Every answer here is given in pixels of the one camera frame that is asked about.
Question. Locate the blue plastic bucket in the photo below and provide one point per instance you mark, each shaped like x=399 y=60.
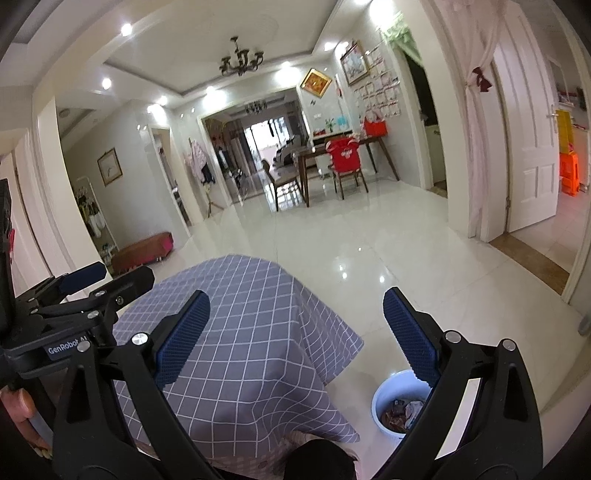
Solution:
x=390 y=390

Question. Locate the grey sofa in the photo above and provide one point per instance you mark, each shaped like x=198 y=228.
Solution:
x=288 y=152

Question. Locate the red gift bag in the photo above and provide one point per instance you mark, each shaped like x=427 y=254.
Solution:
x=375 y=127

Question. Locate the orange plastic stool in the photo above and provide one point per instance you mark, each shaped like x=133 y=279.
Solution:
x=569 y=175

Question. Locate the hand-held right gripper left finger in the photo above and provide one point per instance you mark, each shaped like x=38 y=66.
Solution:
x=182 y=341

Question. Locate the person's dark clothing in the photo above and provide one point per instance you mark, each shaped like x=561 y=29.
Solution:
x=318 y=461

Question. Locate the person's left hand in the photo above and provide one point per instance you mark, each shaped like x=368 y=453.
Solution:
x=16 y=406

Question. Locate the yellow plastic board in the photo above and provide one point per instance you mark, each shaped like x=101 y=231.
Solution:
x=565 y=131

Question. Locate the framed wall painting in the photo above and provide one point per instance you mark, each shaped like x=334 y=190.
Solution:
x=355 y=63

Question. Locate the red gold diamond decoration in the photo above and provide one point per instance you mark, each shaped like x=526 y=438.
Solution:
x=316 y=83

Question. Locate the red bow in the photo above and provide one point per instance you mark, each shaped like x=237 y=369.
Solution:
x=482 y=81

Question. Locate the red cardboard carton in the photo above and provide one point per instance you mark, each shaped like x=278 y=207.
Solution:
x=392 y=422

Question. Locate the wooden dining chair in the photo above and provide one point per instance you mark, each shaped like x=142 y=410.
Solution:
x=279 y=184
x=353 y=180

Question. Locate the grey checked tablecloth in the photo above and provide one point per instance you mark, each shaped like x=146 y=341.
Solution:
x=240 y=346

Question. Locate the red chair cover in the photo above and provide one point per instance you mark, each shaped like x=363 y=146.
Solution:
x=344 y=157

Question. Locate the black chandelier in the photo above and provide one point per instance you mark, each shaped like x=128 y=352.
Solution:
x=241 y=60

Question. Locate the newspaper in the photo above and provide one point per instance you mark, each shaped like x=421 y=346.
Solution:
x=413 y=408

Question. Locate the coat rack with clothes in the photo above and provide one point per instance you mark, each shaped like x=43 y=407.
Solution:
x=198 y=161

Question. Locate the small grey floor object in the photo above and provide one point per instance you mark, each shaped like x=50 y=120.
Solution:
x=584 y=323

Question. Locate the small framed picture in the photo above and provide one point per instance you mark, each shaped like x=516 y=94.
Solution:
x=110 y=167

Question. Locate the pink lace curtain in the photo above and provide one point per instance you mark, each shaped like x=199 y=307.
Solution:
x=478 y=161

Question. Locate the red upholstered bench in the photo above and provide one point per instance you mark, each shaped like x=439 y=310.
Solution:
x=141 y=251

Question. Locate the small distant chandelier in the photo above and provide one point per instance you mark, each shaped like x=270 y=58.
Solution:
x=255 y=108

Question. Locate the white panel door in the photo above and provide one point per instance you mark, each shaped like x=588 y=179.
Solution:
x=526 y=138

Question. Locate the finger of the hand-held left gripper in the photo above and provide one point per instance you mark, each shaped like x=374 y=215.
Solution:
x=129 y=286
x=83 y=277

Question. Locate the wall of paper certificates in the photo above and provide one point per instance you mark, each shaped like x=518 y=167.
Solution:
x=383 y=90

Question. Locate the wooden dining table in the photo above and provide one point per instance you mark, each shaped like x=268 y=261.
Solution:
x=318 y=154

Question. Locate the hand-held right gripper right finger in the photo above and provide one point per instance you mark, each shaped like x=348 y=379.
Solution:
x=411 y=337

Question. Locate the green curtain valance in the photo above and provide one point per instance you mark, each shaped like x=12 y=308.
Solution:
x=401 y=39

